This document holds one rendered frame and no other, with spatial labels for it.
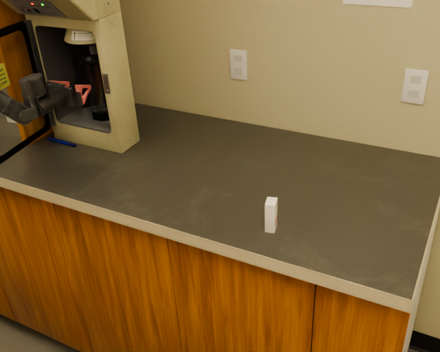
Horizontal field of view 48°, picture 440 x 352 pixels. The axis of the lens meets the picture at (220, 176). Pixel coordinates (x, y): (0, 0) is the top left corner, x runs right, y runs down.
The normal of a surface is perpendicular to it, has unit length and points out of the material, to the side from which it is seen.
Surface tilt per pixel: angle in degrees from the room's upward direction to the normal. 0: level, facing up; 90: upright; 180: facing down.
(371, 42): 90
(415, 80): 90
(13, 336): 0
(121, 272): 90
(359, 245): 0
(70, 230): 90
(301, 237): 0
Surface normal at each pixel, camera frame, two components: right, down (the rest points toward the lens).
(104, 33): 0.88, 0.21
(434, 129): -0.47, 0.48
